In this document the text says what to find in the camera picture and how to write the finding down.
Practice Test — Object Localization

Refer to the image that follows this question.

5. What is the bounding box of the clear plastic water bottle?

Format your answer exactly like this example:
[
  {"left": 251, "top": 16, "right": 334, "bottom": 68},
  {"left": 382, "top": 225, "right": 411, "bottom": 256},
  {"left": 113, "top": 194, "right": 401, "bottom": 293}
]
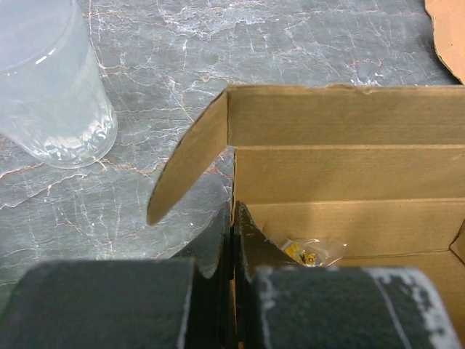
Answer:
[{"left": 1, "top": 1, "right": 118, "bottom": 169}]

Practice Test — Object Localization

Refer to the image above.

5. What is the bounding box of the brown cardboard box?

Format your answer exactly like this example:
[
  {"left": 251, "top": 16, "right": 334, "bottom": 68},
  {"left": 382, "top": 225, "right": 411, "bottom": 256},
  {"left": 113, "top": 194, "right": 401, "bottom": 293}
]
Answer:
[{"left": 147, "top": 85, "right": 464, "bottom": 337}]

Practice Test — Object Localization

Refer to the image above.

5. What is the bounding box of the small clear plastic wrapper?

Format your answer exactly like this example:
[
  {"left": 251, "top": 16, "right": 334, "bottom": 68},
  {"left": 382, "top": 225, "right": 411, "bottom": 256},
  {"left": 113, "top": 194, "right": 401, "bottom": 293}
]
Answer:
[{"left": 278, "top": 238, "right": 347, "bottom": 268}]

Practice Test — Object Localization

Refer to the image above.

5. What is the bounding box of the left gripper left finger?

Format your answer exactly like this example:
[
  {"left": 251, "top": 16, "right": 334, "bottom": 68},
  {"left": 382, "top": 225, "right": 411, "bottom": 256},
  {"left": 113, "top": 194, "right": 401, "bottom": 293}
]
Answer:
[{"left": 1, "top": 204, "right": 233, "bottom": 348}]

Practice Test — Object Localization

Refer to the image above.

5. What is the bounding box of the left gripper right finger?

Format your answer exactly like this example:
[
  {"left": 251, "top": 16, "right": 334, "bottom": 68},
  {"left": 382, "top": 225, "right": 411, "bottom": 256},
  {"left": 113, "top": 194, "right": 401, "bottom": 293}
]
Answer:
[{"left": 234, "top": 201, "right": 461, "bottom": 348}]

